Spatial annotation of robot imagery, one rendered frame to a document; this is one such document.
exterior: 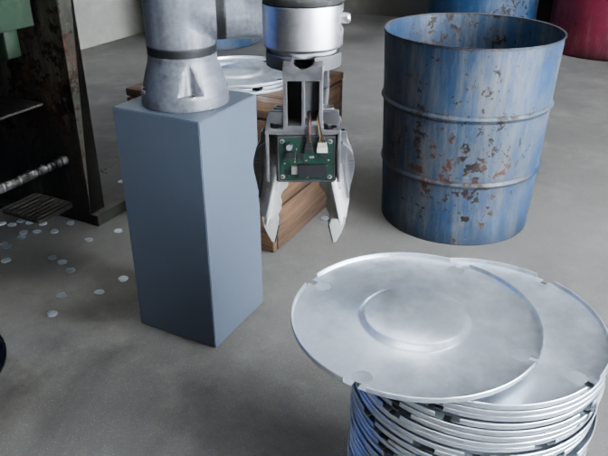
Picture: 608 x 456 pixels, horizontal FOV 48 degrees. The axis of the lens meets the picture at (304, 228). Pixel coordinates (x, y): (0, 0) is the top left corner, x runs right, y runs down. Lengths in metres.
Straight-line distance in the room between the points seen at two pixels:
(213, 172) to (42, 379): 0.49
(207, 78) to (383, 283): 0.49
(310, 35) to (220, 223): 0.65
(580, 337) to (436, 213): 0.86
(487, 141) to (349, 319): 0.86
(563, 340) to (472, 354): 0.12
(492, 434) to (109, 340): 0.85
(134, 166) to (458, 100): 0.72
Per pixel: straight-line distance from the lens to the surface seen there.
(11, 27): 1.66
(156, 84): 1.16
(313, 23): 0.62
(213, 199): 1.18
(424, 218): 1.67
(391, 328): 0.78
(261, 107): 1.50
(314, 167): 0.64
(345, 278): 0.87
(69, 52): 1.69
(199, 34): 1.15
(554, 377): 0.77
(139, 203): 1.25
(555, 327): 0.85
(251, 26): 1.15
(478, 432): 0.73
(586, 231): 1.86
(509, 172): 1.64
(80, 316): 1.47
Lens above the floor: 0.80
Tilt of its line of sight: 28 degrees down
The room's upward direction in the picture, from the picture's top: straight up
